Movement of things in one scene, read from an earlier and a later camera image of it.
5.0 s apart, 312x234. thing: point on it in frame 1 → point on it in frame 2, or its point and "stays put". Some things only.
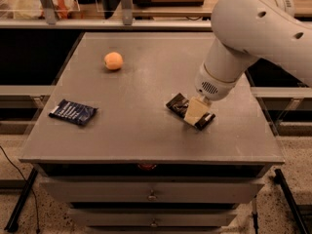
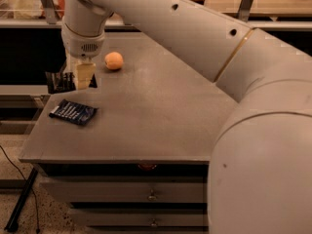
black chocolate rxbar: x=179 y=103 → x=59 y=82
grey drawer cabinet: x=127 y=144 stays put
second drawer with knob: x=154 y=217 stays put
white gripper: x=213 y=84 → x=83 y=45
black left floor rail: x=13 y=223 stays put
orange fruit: x=113 y=60 stays put
